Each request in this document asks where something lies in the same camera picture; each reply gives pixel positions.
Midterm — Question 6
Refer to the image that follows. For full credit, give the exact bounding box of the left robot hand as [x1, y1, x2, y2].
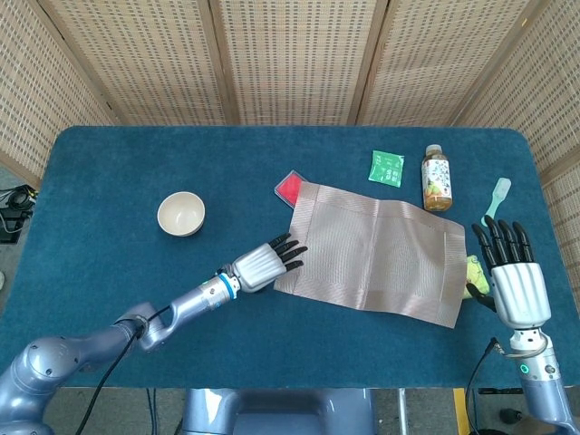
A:
[230, 232, 310, 295]

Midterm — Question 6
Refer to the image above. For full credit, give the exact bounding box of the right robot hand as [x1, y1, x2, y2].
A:
[466, 216, 553, 329]

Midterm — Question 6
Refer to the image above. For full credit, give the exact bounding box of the cream round bowl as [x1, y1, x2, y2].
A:
[157, 190, 207, 238]

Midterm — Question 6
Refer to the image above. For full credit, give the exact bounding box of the brown woven placemat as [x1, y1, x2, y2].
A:
[273, 180, 467, 328]

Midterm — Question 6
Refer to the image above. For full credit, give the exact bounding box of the green white tissue pack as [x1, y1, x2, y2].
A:
[460, 255, 493, 300]

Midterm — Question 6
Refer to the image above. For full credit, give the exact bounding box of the red ink pad clear case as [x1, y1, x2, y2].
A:
[274, 169, 310, 209]

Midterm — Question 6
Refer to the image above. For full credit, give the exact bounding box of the light green plastic brush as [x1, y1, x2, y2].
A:
[480, 177, 513, 227]

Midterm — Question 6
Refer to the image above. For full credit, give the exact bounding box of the orange juice bottle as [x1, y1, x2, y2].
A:
[420, 143, 455, 212]

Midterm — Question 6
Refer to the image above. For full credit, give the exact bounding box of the blue-grey robot torso base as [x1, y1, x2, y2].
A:
[180, 388, 377, 435]

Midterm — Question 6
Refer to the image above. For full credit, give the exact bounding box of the green sachet packet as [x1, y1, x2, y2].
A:
[367, 150, 406, 187]

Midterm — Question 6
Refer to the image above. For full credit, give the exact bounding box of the woven bamboo folding screen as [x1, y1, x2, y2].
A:
[0, 0, 580, 285]

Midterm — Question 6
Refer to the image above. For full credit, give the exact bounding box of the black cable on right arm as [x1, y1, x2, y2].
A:
[464, 337, 505, 435]

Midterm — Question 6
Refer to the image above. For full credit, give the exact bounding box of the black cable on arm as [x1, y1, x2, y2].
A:
[464, 337, 505, 435]
[74, 305, 176, 435]

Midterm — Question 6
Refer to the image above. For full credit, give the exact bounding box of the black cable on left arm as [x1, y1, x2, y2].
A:
[74, 305, 176, 435]

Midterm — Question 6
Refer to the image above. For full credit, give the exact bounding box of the black power adapter with cables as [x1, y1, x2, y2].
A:
[0, 183, 40, 245]

